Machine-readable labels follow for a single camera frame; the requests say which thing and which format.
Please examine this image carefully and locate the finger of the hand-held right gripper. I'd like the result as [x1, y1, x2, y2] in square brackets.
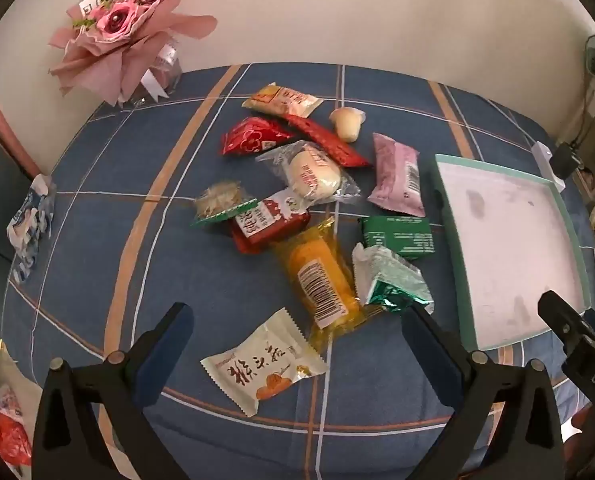
[537, 290, 595, 357]

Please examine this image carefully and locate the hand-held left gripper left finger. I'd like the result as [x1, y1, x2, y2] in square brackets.
[31, 302, 195, 480]

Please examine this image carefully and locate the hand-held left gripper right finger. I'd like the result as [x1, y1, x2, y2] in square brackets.
[400, 304, 565, 480]

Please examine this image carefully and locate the teal-rimmed white tray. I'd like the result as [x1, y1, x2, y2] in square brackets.
[430, 154, 592, 352]

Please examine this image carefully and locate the silver green foil packet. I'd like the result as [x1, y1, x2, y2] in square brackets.
[351, 242, 435, 315]

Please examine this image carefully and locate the white snack packet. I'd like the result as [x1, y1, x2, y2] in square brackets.
[200, 307, 329, 418]

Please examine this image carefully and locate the dark green snack packet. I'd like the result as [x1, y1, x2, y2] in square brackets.
[360, 215, 435, 261]

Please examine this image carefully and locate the yellow cake packet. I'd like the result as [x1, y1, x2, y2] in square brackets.
[270, 215, 383, 353]

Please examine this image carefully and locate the green-edged clear cracker packet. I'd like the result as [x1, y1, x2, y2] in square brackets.
[191, 180, 259, 228]

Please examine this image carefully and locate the dark red snack packet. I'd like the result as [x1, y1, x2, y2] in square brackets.
[228, 187, 311, 257]

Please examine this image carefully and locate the pink snack packet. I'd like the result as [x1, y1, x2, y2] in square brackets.
[367, 132, 427, 218]

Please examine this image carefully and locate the clear steamed bun packet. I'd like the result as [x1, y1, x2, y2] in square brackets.
[254, 140, 362, 206]

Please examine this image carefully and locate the bright red snack packet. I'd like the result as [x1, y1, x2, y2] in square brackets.
[220, 116, 295, 157]

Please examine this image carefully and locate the long red patterned packet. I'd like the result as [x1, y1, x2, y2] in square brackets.
[280, 112, 373, 168]

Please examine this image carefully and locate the pale jelly cup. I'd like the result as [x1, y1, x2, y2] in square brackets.
[329, 106, 367, 143]

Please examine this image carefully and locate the orange cream snack packet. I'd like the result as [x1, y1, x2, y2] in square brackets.
[241, 82, 324, 118]

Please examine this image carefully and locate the black charger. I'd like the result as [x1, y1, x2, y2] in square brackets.
[549, 142, 584, 180]

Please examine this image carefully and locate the white power strip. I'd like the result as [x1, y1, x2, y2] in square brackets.
[531, 141, 567, 193]

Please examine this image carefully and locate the red plastic bag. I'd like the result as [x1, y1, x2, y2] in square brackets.
[0, 385, 33, 478]

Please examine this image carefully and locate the blue plaid bedsheet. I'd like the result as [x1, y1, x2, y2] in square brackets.
[2, 62, 595, 480]

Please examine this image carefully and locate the pink flower bouquet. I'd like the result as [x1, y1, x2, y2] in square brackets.
[47, 0, 218, 107]

